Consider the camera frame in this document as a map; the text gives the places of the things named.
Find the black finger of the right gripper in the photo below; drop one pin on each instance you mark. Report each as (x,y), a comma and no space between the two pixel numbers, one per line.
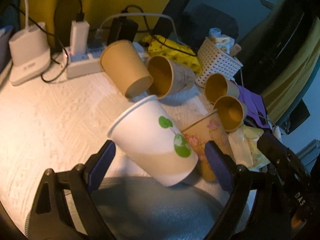
(272,144)

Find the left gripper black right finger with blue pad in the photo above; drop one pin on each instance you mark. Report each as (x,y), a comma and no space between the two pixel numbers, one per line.
(269,218)

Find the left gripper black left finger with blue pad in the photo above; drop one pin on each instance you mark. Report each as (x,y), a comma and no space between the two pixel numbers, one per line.
(50,217)

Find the white paper cup green dots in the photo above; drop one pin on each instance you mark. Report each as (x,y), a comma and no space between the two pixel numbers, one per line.
(148,136)

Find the brown cup front right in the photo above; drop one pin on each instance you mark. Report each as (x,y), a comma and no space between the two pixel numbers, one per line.
(231,112)

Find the floral brown paper cup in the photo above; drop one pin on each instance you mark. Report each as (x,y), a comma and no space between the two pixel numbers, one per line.
(198,134)

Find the brown cup rear right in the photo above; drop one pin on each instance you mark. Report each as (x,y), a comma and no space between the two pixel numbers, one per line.
(217,86)

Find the grey patterned paper cup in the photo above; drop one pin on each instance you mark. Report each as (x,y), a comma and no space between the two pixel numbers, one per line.
(169,77)

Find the plain brown paper cup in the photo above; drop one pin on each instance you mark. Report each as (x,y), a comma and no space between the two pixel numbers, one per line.
(125,68)

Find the yellow tissue pack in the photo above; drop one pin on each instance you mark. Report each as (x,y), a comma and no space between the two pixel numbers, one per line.
(243,143)

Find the purple cloth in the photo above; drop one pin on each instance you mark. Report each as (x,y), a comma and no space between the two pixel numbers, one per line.
(256,110)

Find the round grey placemat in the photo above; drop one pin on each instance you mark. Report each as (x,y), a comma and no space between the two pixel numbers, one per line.
(141,208)

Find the white lace tablecloth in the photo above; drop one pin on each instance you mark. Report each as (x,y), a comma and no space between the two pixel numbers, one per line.
(58,126)

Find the white perforated basket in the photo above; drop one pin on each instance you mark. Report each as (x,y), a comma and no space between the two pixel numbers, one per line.
(213,60)

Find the white power strip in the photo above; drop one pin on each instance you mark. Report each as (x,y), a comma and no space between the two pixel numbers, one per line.
(85,64)

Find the yellow patterned pouch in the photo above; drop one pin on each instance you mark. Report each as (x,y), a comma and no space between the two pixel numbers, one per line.
(158,45)

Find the white desk lamp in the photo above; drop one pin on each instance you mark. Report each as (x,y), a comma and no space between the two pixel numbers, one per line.
(29,50)

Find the white USB charger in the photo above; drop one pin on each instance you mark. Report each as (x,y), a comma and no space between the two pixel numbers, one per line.
(78,37)

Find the yellow curtain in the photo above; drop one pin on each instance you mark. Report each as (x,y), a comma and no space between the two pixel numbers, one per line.
(280,53)

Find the black power adapter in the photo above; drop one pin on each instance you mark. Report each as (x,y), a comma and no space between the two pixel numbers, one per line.
(122,28)

